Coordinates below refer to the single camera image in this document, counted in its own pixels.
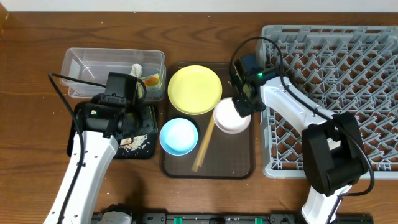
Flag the rice and food scraps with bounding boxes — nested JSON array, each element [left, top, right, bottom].
[[120, 134, 149, 154]]

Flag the pink white bowl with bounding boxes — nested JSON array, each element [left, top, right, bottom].
[[213, 97, 251, 134]]

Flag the green snack wrapper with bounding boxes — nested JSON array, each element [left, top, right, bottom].
[[142, 73, 161, 88]]

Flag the white tissue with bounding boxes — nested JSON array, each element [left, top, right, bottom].
[[130, 63, 142, 78]]

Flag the light blue bowl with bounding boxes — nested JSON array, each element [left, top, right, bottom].
[[159, 118, 198, 156]]

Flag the yellow plate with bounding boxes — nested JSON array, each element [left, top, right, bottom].
[[167, 65, 223, 115]]

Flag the wooden chopstick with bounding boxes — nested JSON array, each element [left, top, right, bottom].
[[191, 116, 214, 172], [195, 115, 216, 171]]

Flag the pale green cup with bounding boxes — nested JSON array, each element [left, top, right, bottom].
[[327, 138, 341, 150]]

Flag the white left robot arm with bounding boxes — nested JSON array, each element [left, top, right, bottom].
[[45, 94, 157, 223]]

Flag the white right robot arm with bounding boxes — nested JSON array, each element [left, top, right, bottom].
[[230, 72, 373, 223]]

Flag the black waste tray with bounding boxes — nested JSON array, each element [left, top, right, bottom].
[[66, 101, 159, 159]]

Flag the grey dishwasher rack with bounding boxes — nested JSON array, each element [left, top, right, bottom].
[[256, 25, 397, 180]]

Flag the clear plastic bin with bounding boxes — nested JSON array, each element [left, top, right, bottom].
[[61, 47, 166, 101]]

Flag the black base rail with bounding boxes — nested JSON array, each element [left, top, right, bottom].
[[93, 203, 374, 224]]

